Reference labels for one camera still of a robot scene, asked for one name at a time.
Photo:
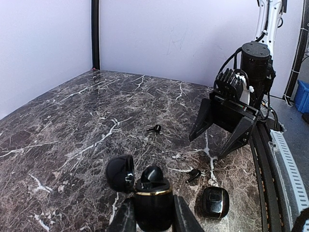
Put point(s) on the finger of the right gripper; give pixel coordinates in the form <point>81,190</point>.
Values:
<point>204,119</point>
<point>240,129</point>

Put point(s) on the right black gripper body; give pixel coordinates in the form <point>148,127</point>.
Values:
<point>230,106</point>

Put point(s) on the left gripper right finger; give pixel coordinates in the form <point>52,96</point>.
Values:
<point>184,220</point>

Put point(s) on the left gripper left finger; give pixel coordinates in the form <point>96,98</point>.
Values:
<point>124,219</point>

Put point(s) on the black charging case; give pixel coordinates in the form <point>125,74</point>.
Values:
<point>215,202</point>
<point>153,202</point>

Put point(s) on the black earbud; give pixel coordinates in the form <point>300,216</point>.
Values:
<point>194,173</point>
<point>152,174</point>

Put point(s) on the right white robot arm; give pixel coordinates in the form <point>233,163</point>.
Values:
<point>256,56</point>

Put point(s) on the black closed charging case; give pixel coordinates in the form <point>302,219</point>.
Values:
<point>215,202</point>

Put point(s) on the blue plastic bin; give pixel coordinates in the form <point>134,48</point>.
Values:
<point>302,97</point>

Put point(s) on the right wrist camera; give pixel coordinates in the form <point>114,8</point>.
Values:
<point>234,84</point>

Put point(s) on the black front frame rail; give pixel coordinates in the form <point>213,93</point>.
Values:
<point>276,217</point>

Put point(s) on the white slotted cable duct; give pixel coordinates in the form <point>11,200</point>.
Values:
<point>289,175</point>

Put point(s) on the right black frame post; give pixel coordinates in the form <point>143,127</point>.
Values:
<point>95,34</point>

